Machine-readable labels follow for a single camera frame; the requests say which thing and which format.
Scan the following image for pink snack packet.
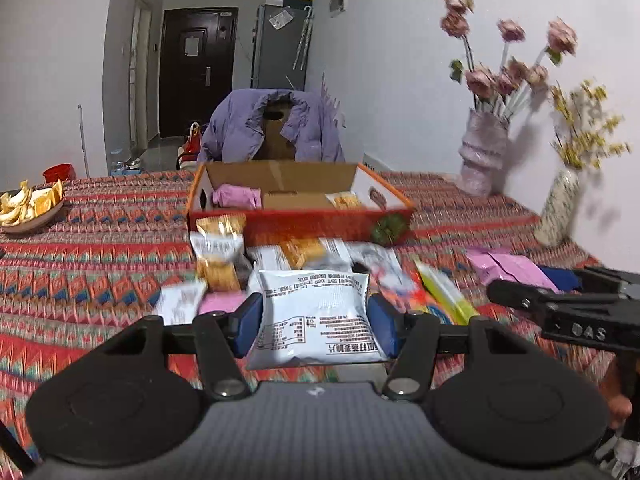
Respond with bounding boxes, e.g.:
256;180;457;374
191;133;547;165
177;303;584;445
198;292;247;314

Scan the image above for white snack packet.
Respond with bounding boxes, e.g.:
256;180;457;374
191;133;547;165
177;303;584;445
246;270;387;370

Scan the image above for person's right hand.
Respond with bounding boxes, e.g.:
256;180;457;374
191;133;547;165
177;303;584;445
599;358;632;430

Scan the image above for white packet left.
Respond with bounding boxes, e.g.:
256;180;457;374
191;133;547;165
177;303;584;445
153;280;207;326

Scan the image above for yellow green snack packet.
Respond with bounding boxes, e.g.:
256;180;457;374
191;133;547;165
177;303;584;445
414;259;478;325

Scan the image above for white grey crumpled packet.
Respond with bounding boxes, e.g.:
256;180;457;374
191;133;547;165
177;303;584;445
346;242;416;294

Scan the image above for white speckled vase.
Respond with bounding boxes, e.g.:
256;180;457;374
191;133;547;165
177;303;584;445
534;167;580;247

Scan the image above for golden cracker packet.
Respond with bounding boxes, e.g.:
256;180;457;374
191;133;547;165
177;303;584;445
190;214;250;292

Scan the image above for pink packet on right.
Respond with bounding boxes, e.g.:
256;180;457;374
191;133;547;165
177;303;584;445
465;248;559;292

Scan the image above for orange snack packet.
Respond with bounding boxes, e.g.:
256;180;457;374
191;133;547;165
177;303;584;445
280;237;326;270

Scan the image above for pink packet in box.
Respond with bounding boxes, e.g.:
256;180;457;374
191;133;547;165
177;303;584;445
212;184;262;210

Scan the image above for colourful patterned tablecloth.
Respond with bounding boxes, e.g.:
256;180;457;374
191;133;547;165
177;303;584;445
1;171;612;456

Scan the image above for orange cardboard box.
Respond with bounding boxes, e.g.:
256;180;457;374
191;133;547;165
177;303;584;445
186;160;416;246

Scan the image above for red bag on floor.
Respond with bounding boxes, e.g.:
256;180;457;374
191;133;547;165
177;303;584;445
177;122;202;169

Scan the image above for yellow dried flowers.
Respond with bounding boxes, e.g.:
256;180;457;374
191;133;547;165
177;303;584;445
550;79;632;171

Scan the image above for brown chair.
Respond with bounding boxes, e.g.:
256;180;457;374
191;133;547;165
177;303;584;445
254;101;296;160

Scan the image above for pink ribbed vase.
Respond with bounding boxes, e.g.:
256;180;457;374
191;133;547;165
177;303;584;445
457;110;509;197

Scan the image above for red bucket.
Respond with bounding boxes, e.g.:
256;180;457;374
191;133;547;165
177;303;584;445
42;162;76;184

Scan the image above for purple puffer jacket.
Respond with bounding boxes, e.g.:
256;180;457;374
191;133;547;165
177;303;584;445
198;89;345;162

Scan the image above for plate of orange peels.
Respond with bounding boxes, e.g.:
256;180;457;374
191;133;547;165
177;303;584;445
0;180;65;234

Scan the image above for pink dried roses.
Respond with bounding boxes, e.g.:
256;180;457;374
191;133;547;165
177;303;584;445
439;0;578;122

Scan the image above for dark entrance door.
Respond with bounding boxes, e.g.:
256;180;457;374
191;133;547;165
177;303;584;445
158;8;239;138

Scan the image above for grey refrigerator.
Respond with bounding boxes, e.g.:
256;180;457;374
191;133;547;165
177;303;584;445
250;4;314;91

